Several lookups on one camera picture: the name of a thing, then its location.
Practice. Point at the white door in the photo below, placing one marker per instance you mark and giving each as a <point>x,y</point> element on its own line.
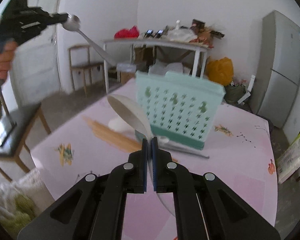
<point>35,73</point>

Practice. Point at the white plastic bag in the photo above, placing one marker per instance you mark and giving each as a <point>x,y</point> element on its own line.
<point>160,68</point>

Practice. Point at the mint green utensil holder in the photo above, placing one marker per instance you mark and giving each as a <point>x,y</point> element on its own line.
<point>178,106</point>

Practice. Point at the clear plastic bag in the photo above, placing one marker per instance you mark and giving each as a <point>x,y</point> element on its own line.
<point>180,34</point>

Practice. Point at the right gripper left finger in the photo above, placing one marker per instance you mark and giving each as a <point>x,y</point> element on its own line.
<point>110,194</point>

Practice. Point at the white rice bag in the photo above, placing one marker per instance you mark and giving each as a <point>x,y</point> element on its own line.
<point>289,162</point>

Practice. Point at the wooden chopstick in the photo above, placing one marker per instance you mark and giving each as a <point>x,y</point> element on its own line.
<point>115,139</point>

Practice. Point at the wooden chair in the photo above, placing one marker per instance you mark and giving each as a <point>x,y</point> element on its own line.
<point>80,61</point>

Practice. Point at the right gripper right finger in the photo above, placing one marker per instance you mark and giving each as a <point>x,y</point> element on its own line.
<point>192,202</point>

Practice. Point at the large metal spoon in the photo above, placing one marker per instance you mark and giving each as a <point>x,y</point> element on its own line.
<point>166,143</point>

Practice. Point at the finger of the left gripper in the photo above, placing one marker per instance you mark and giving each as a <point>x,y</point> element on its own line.
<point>58,18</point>

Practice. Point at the silver refrigerator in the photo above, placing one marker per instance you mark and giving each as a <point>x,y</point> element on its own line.
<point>278,74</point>

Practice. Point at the person's left hand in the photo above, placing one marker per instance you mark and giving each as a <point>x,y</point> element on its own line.
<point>6,58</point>

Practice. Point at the red plastic bag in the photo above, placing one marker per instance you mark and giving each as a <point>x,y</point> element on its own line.
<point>133,32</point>

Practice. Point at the yellow plastic bag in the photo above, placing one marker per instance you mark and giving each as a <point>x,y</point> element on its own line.
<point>220,71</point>

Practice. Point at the pink patterned tablecloth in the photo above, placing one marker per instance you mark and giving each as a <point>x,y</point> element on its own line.
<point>240,174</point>

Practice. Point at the small metal spoon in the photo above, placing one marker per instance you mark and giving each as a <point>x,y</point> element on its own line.
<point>73,24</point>

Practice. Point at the small white ceramic spoon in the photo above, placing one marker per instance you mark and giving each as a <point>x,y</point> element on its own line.
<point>119,125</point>

